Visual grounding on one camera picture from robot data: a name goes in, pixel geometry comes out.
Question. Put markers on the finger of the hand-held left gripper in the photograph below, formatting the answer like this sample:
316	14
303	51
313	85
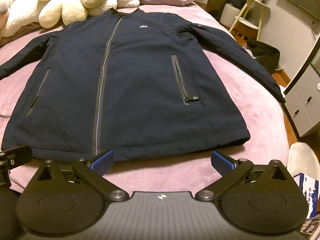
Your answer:
17	155

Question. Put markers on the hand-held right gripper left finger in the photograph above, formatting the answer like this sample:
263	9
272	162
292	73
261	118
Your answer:
103	163

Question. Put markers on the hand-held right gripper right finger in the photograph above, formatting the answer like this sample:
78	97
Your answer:
221	163

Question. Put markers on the navy zip jacket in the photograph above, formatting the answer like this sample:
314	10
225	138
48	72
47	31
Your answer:
120	80

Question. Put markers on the pink bed blanket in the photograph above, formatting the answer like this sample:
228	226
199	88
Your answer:
250	110

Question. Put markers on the white round fluffy stool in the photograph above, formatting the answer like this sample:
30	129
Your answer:
303	158

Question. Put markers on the blue and white box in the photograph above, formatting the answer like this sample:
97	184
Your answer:
308	192

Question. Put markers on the white drawer cabinet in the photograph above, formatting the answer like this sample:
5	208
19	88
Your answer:
303	105

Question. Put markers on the dark printed packet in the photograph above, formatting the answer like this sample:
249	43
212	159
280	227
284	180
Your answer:
312	227

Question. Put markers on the black floor bag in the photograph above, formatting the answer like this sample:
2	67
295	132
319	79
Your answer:
265	55

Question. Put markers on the brown cloth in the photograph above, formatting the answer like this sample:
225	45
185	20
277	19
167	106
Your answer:
15	35

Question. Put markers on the yellow-legged side table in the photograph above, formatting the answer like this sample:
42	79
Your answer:
250	22

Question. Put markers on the cream plush toy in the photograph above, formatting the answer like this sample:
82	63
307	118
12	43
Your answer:
20	10

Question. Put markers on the white round pouf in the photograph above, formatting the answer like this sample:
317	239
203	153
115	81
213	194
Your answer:
231	15

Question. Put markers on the yellow flower plush pillow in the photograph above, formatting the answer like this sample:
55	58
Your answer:
75	3

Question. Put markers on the black bag on pouf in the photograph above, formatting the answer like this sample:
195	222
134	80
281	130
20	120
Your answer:
237	2

